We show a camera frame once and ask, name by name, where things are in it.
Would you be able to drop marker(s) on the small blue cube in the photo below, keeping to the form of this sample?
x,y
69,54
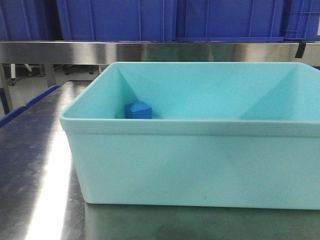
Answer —
x,y
138,110

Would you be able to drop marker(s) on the light teal plastic tub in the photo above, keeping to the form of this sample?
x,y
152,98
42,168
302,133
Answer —
x,y
222,134

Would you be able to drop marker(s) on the blue crate upper right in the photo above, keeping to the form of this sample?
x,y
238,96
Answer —
x,y
247,21

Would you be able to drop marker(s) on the blue crate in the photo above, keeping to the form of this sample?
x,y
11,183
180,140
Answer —
x,y
118,20
301,20
29,20
247,21

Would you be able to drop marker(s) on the blue crate upper middle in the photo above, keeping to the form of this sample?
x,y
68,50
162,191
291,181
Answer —
x,y
118,20

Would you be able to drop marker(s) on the black tape strip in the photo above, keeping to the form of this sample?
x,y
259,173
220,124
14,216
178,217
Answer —
x,y
300,50

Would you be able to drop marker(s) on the blue crate upper left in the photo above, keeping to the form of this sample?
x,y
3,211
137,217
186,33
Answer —
x,y
29,20

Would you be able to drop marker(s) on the blue crate far right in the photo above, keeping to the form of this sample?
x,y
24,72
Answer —
x,y
301,20

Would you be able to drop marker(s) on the stainless steel shelf rail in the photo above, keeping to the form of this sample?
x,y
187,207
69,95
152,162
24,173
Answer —
x,y
105,53

